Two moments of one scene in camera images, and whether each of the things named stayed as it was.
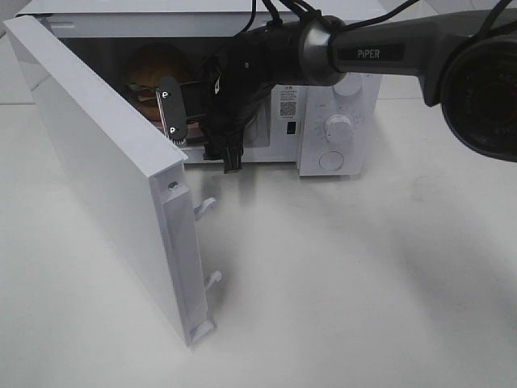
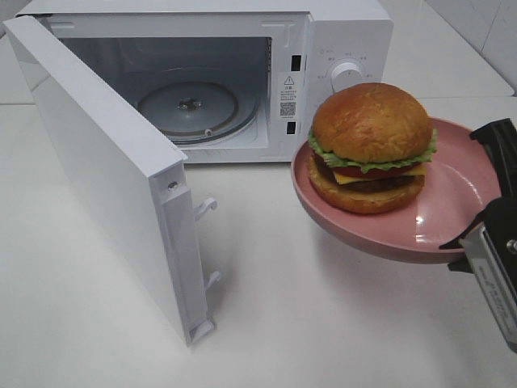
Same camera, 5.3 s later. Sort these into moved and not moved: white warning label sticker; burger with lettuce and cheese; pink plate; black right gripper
Moved: black right gripper; burger with lettuce and cheese; pink plate
Not moved: white warning label sticker
